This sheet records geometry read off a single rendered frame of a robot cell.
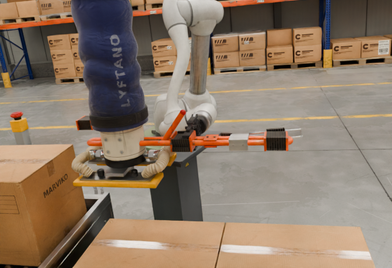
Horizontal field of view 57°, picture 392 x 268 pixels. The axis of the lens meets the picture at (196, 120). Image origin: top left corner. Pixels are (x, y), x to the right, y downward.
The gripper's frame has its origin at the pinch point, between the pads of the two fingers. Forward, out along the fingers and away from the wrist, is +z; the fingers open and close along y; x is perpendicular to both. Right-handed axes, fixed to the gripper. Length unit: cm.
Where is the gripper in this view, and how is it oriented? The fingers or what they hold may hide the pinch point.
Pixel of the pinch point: (188, 140)
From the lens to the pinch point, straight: 139.7
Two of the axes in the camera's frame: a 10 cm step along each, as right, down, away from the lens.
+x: -9.7, 0.2, 2.4
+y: 0.9, 9.5, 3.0
